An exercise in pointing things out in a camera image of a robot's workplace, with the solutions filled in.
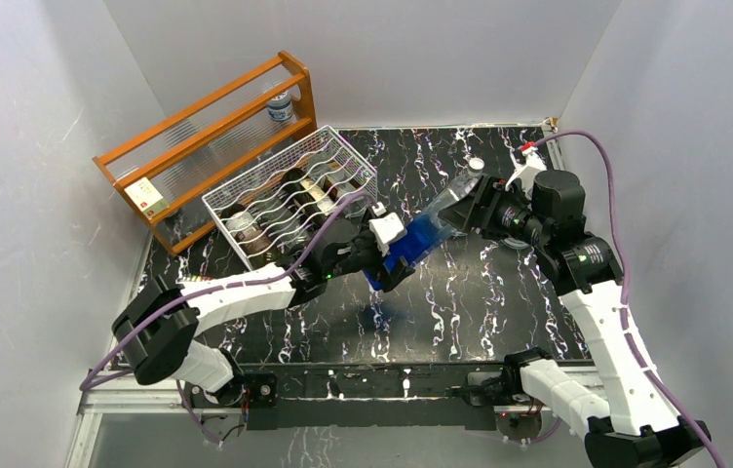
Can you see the white wire wine rack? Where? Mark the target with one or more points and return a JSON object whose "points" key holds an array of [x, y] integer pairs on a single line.
{"points": [[279, 202]]}

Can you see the orange wooden shelf rack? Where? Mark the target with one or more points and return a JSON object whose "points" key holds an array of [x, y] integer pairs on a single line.
{"points": [[197, 148]]}

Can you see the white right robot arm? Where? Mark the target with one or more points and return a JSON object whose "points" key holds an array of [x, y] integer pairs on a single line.
{"points": [[632, 423]]}

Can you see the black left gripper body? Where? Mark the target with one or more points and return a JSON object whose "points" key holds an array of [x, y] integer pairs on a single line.
{"points": [[365, 257]]}

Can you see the pack of coloured markers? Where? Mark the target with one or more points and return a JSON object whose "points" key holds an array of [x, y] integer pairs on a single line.
{"points": [[192, 278]]}

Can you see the blue white round jar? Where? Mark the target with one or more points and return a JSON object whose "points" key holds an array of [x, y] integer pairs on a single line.
{"points": [[280, 108]]}

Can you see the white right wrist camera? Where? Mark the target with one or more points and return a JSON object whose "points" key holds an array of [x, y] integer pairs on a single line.
{"points": [[526, 170]]}

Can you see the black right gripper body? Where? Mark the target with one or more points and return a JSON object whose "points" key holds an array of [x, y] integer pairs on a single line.
{"points": [[507, 213]]}

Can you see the green wine bottle grey foil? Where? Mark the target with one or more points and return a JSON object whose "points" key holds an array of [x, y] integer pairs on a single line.
{"points": [[249, 235]]}

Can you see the dark green tall wine bottle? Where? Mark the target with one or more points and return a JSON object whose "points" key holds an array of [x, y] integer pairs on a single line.
{"points": [[305, 198]]}

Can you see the clear square bottle gold cap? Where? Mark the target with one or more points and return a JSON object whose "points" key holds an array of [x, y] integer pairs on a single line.
{"points": [[336, 181]]}

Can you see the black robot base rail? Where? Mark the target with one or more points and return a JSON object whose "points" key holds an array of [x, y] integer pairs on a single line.
{"points": [[466, 395]]}

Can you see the white green small box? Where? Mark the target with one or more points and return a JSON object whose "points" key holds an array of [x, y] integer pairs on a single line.
{"points": [[147, 197]]}

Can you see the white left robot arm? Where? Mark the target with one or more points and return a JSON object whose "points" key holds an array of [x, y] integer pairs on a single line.
{"points": [[157, 332]]}

